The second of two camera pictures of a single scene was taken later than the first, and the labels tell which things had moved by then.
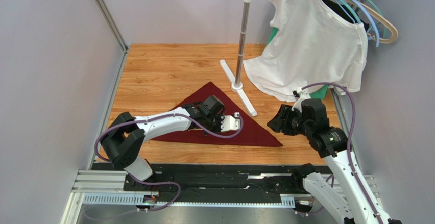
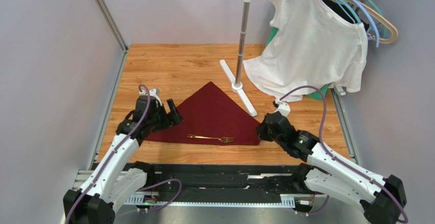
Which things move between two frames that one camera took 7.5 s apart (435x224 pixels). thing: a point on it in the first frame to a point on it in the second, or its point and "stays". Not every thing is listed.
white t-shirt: x=312 y=46 stays
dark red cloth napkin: x=252 y=134 stays
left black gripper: x=218 y=117 to x=173 y=118
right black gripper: x=283 y=120 to x=267 y=128
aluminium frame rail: x=102 y=8 stays
